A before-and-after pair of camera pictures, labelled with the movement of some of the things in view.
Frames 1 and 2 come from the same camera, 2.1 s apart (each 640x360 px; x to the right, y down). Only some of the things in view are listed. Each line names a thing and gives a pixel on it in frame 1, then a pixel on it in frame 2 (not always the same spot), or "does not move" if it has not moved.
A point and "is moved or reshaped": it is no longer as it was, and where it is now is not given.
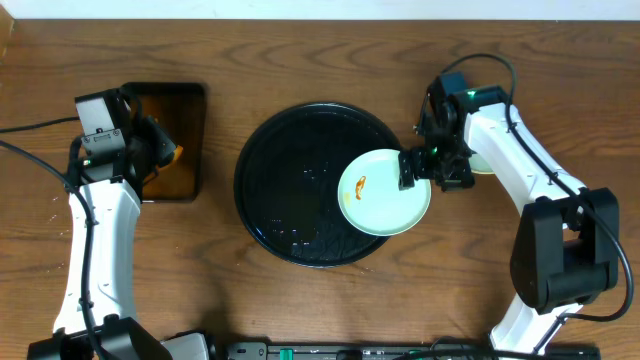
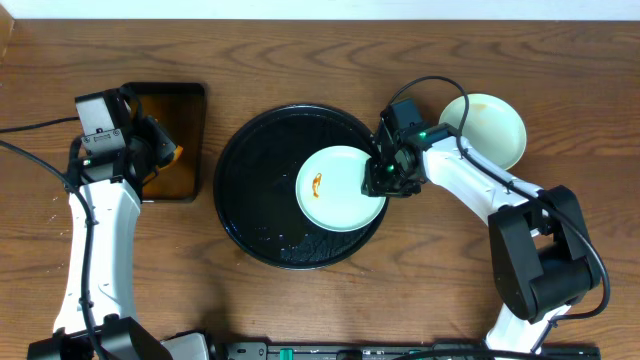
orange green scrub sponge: x=177 y=152 does not move
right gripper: x=413 y=165 to x=376 y=185
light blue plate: x=370 y=197 is moved or reshaped
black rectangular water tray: x=182 y=108 does not move
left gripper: x=153 y=135 does not move
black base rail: x=299 y=350 does not move
